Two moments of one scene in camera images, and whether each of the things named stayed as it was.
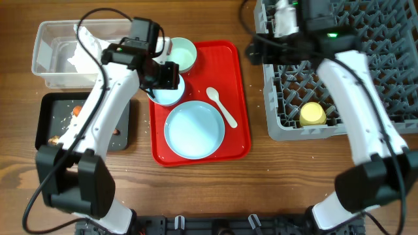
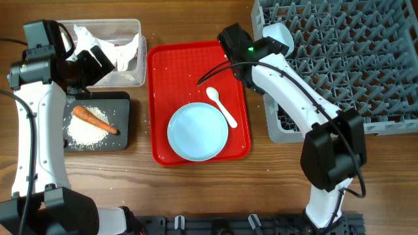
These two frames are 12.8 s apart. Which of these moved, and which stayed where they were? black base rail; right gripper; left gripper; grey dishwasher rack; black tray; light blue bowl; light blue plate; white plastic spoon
Moved: right gripper; left gripper; light blue bowl
Stayed: black base rail; black tray; grey dishwasher rack; light blue plate; white plastic spoon
